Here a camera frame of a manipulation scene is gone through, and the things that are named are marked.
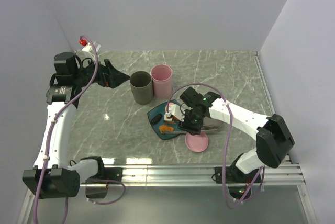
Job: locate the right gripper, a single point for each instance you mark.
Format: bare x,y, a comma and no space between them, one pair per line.
185,125

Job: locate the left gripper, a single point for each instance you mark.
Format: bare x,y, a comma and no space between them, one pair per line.
109,76

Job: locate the metal serving tongs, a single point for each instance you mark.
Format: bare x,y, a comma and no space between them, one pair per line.
183,131

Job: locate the orange fried chicken piece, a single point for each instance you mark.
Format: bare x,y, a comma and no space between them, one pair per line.
165,129

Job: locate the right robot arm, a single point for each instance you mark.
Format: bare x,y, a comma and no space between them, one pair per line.
273,139

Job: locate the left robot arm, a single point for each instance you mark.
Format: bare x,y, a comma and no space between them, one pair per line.
51,175

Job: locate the grey round lid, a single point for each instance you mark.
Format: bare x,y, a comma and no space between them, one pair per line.
212,124

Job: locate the grey cylindrical container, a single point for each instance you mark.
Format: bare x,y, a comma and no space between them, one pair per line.
141,87

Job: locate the sushi roll piece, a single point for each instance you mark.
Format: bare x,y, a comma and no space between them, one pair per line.
170,123

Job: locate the teal square plate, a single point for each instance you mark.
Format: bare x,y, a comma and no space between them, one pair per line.
160,109

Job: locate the dark seaweed roll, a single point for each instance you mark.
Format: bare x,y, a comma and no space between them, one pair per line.
156,119

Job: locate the pink cylindrical container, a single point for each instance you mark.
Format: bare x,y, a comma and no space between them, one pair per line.
162,80

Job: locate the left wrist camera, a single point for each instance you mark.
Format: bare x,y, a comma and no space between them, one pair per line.
87,47

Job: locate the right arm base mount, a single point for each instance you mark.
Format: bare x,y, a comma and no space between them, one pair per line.
235,176

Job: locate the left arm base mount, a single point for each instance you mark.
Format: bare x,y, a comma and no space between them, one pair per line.
98,186

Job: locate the aluminium rail frame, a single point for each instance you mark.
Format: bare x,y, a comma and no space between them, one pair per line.
164,181

